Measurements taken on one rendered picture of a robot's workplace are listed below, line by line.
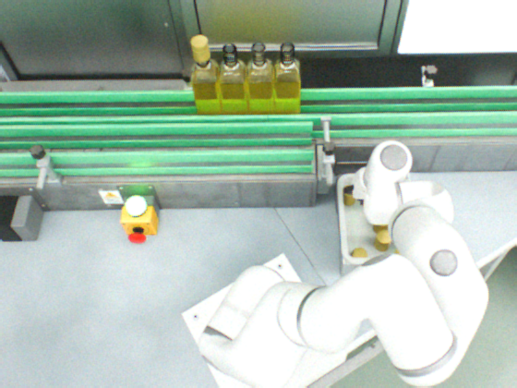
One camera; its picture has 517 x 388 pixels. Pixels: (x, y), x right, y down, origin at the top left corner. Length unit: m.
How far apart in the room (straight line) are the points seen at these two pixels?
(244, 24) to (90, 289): 0.68
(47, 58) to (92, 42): 0.13
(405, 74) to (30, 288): 1.02
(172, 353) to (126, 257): 0.25
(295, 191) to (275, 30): 0.37
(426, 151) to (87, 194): 0.80
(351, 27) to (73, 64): 0.68
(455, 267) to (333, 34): 0.70
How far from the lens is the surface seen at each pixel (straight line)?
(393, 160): 1.07
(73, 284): 1.42
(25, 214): 1.44
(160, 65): 1.49
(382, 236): 1.33
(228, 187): 1.34
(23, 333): 1.42
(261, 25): 1.32
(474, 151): 1.46
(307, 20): 1.32
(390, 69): 1.51
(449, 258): 0.81
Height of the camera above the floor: 2.00
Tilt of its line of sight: 57 degrees down
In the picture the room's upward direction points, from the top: straight up
